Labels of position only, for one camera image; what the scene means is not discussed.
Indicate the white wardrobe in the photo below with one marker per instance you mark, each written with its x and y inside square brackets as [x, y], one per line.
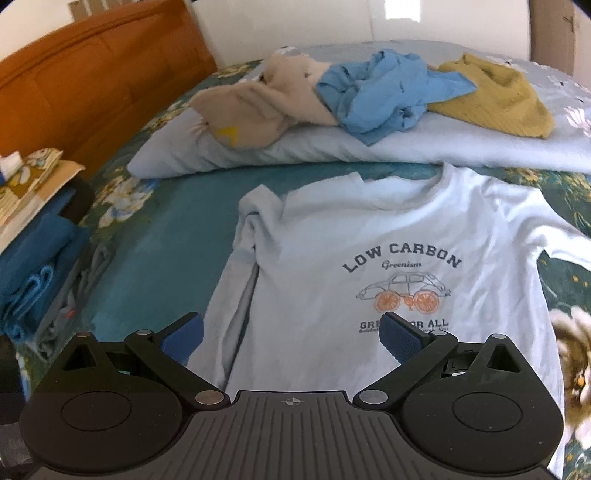
[300, 23]

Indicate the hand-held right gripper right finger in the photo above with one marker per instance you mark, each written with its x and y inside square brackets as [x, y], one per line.
[398, 339]

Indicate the black padded object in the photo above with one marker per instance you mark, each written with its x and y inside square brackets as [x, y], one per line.
[83, 198]

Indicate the blue pillow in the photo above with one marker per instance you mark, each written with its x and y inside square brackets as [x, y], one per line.
[41, 240]

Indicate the orange wooden headboard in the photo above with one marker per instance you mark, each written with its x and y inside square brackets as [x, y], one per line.
[92, 78]

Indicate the cardboard box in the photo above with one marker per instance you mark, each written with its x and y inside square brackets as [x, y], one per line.
[558, 37]

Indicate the teal floral bedsheet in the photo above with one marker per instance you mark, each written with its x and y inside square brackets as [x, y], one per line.
[175, 258]

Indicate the grey garment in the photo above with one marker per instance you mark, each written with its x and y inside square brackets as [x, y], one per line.
[87, 277]

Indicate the mustard knitted sweater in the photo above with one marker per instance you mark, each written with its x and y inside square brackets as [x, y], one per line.
[498, 97]

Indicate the beige fluffy garment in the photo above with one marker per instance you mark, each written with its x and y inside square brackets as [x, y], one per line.
[258, 106]

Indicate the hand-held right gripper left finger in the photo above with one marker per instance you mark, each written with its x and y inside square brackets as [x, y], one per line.
[184, 339]

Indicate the light blue floral quilt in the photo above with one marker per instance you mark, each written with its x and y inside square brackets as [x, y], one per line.
[415, 147]

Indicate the blue folded towel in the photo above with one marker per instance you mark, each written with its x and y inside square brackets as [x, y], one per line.
[27, 304]

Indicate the blue shirt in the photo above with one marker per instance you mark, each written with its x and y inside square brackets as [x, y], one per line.
[383, 87]

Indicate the light blue printed t-shirt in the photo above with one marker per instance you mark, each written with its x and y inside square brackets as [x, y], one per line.
[323, 240]

